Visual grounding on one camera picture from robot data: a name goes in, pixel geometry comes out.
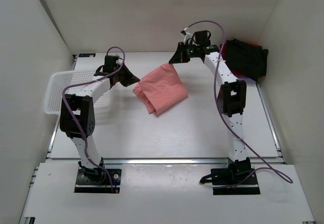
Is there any black folded t shirt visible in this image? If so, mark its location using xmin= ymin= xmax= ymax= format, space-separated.
xmin=222 ymin=39 xmax=269 ymax=82

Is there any red folded t shirt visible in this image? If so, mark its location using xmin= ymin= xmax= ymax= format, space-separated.
xmin=219 ymin=42 xmax=261 ymax=79

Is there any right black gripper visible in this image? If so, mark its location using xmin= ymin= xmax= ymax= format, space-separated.
xmin=169 ymin=43 xmax=199 ymax=65

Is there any pink t shirt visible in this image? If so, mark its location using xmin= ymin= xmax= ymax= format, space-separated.
xmin=133 ymin=63 xmax=188 ymax=116

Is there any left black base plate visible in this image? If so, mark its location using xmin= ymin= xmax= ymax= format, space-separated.
xmin=74 ymin=161 xmax=122 ymax=194

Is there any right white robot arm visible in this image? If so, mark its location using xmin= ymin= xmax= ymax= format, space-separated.
xmin=169 ymin=30 xmax=252 ymax=185

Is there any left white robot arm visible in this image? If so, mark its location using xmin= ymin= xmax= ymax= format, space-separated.
xmin=60 ymin=55 xmax=140 ymax=184

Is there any white plastic basket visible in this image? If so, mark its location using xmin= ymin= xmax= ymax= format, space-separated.
xmin=44 ymin=69 xmax=112 ymax=117

